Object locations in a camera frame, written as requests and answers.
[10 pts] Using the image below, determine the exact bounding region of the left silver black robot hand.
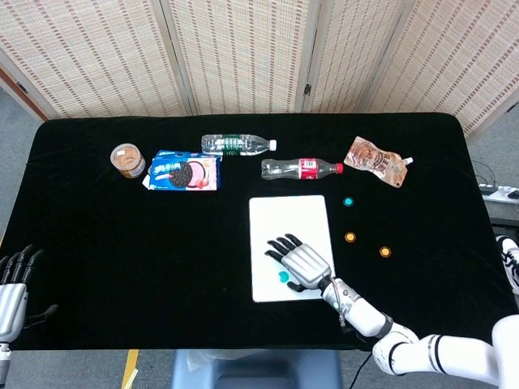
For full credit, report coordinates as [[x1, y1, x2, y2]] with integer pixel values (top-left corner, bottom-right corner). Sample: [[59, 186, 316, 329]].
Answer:
[[0, 244, 59, 344]]

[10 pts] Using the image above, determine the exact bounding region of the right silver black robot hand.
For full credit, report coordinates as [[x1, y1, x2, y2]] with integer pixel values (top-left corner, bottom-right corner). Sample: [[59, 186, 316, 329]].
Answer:
[[264, 233, 337, 293]]

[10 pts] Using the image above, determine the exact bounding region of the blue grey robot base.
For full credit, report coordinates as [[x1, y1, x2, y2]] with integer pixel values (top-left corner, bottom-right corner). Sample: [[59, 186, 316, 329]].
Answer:
[[169, 348, 344, 389]]

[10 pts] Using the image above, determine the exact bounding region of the white rectangular board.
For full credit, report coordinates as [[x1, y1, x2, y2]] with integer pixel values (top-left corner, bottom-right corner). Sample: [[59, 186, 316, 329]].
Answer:
[[248, 194, 339, 304]]

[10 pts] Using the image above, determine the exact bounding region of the red label cola bottle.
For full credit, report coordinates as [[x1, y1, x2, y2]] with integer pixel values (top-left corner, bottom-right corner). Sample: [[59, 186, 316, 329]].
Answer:
[[260, 157, 345, 181]]

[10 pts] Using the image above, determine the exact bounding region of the brown spout drink pouch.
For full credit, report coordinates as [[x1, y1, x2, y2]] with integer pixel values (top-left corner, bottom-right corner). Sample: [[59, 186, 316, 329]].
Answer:
[[343, 135, 414, 190]]

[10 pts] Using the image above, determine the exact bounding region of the black velvet tablecloth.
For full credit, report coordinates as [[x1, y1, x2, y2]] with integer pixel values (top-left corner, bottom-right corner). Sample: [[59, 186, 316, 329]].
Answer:
[[0, 112, 518, 353]]

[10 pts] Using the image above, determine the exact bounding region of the yellow floor strip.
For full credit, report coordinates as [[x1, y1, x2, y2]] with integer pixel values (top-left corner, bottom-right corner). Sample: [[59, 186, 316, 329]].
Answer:
[[121, 348, 140, 389]]

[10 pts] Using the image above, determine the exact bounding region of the green label water bottle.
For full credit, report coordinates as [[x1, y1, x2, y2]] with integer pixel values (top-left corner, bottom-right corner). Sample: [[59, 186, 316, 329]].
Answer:
[[200, 133, 278, 157]]

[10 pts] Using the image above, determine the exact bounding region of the blue pink Oreo box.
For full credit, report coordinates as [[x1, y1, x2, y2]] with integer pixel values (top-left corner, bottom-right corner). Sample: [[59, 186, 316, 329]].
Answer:
[[141, 150, 223, 192]]

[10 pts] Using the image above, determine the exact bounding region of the round brown snack jar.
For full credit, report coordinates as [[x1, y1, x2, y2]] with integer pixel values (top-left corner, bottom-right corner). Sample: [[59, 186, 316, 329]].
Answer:
[[109, 142, 147, 179]]

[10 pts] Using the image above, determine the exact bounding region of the white black sneaker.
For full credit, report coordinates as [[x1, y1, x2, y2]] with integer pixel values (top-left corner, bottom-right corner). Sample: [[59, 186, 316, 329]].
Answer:
[[496, 234, 519, 296]]

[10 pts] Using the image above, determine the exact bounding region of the white power strip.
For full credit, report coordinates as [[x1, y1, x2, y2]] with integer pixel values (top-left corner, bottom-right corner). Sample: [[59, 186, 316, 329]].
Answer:
[[478, 184, 519, 205]]

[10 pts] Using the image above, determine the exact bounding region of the reddish brown wooden beam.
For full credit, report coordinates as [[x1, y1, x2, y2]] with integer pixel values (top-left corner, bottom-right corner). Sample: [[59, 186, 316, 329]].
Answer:
[[0, 66, 49, 122]]

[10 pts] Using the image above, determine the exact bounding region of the woven folding screen panel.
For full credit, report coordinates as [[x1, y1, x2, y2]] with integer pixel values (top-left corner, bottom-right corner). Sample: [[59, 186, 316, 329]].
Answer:
[[160, 0, 324, 116], [302, 0, 410, 114], [0, 0, 194, 122], [367, 0, 519, 139]]

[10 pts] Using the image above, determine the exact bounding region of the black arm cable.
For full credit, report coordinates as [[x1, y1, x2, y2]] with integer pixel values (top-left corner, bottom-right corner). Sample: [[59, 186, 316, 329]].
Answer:
[[347, 351, 373, 389]]

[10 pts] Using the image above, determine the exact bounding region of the thin black floor wire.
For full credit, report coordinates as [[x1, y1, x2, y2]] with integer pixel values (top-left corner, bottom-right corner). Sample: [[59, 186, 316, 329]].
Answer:
[[472, 160, 500, 191]]

